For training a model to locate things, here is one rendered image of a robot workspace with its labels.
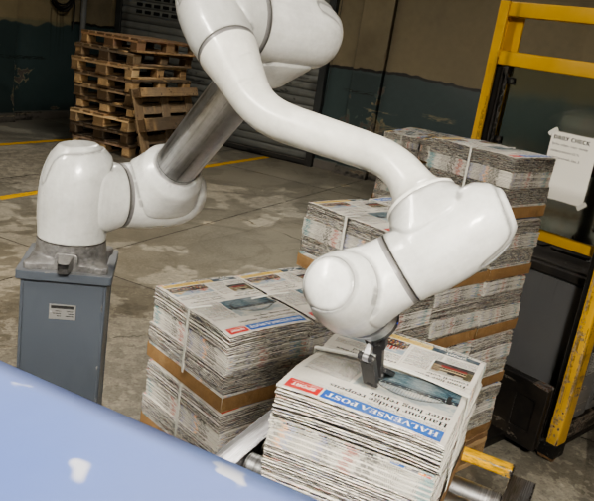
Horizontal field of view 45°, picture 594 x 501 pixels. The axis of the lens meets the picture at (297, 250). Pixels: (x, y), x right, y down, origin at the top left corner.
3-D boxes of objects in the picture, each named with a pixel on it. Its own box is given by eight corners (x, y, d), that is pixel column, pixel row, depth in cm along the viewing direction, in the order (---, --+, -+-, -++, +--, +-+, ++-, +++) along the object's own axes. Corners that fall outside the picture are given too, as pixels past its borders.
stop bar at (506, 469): (322, 400, 163) (323, 392, 163) (514, 472, 146) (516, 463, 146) (315, 405, 160) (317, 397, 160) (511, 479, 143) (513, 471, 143)
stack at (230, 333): (126, 525, 232) (151, 283, 209) (370, 433, 310) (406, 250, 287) (195, 602, 205) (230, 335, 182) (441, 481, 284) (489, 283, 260)
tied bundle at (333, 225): (294, 265, 246) (304, 200, 239) (352, 257, 266) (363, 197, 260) (377, 305, 220) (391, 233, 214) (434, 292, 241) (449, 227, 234)
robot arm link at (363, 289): (345, 356, 102) (427, 311, 100) (310, 339, 88) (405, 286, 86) (313, 290, 106) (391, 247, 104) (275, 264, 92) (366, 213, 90)
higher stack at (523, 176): (369, 434, 310) (428, 135, 274) (412, 417, 330) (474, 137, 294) (440, 481, 283) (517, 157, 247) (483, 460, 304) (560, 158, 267)
